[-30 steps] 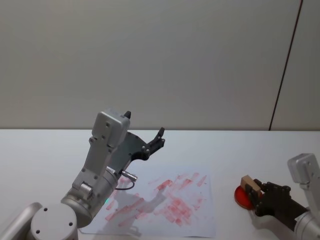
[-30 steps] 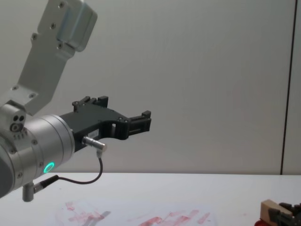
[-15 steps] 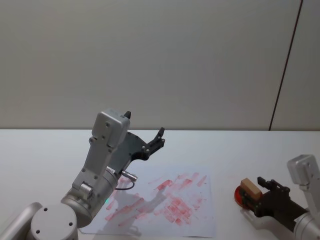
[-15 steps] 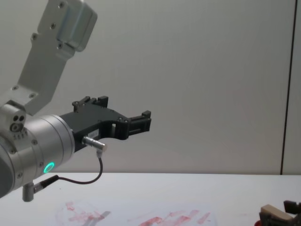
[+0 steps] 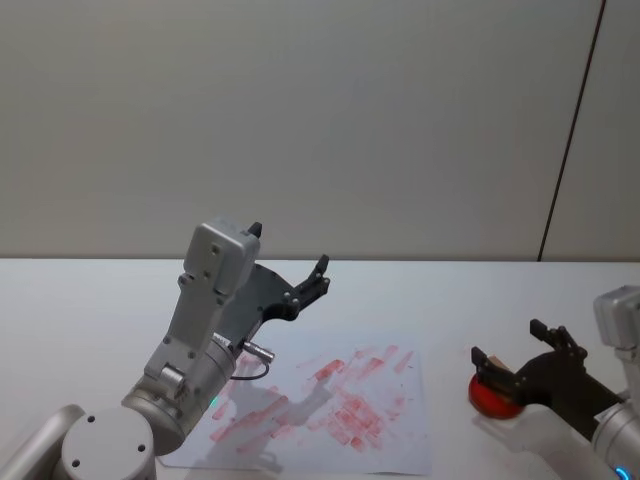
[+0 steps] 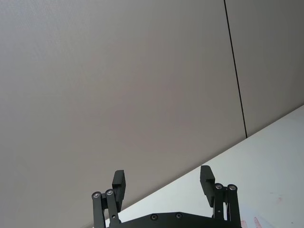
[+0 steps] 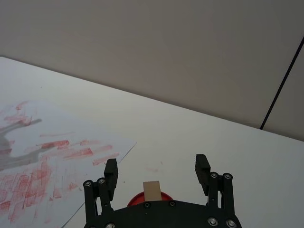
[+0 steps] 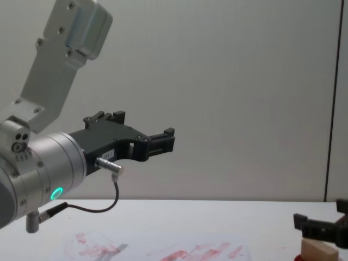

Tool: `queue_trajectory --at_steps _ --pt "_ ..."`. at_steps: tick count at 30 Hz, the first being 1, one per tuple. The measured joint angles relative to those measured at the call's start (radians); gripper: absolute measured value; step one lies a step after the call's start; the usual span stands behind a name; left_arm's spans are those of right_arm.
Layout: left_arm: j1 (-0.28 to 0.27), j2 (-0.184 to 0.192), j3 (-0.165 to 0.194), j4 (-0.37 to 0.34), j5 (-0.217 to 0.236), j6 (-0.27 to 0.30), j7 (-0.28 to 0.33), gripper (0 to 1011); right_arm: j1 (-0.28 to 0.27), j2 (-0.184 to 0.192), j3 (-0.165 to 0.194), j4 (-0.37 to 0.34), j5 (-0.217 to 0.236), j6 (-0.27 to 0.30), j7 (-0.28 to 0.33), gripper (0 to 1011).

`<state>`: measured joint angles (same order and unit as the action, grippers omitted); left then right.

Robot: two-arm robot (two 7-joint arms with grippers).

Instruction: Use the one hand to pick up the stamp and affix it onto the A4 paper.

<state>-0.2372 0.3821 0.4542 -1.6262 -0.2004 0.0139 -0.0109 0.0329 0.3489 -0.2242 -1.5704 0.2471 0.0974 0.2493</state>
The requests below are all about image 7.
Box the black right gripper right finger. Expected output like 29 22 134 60
195 154 236 216

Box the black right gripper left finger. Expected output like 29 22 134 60
83 158 119 225

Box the red round object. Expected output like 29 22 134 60
126 192 174 208

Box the beige rectangular block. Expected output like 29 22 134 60
142 180 162 202

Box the white paper with red scribbles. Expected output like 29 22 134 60
0 99 138 228

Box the thin black cable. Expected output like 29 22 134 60
259 35 304 130

